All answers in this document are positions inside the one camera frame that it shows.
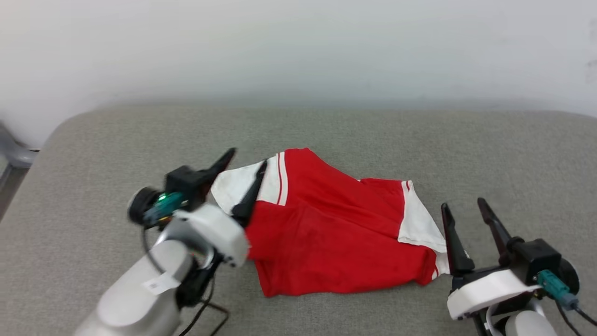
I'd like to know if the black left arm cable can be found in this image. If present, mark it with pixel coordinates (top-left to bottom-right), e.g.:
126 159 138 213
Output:
141 228 230 336

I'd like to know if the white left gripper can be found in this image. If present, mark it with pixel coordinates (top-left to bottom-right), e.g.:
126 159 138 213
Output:
169 148 268 268

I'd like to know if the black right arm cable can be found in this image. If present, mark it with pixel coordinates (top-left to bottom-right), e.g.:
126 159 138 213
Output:
554 299 597 336

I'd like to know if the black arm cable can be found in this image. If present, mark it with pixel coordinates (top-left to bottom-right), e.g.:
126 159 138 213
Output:
554 299 597 336
141 228 230 336

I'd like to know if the grey metal frame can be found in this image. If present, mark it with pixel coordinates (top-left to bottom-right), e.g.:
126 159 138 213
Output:
0 122 41 169

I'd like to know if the red and white shirt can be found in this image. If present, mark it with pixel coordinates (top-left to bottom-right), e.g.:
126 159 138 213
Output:
210 147 451 298

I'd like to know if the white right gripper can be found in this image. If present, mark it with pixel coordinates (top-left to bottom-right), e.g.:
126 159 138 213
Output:
441 197 544 322

